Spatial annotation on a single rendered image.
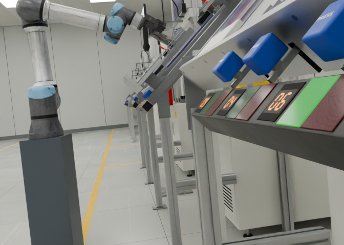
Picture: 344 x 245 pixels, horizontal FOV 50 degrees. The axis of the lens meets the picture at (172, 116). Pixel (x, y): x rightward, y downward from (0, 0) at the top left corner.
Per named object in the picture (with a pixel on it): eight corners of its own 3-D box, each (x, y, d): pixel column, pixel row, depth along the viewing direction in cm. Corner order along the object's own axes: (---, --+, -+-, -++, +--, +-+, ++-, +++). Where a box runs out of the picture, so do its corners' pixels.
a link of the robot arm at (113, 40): (102, 35, 175) (112, 14, 176) (102, 39, 186) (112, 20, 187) (117, 43, 177) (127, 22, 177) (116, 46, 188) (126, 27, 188)
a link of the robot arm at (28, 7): (13, -15, 157) (126, 13, 166) (19, -7, 168) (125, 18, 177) (7, 12, 157) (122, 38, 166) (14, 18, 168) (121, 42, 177)
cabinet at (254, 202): (239, 244, 163) (227, 104, 160) (203, 202, 232) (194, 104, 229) (374, 223, 171) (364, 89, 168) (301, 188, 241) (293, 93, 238)
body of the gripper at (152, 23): (168, 23, 183) (146, 12, 182) (160, 39, 183) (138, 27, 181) (166, 26, 191) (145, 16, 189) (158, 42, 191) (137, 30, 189)
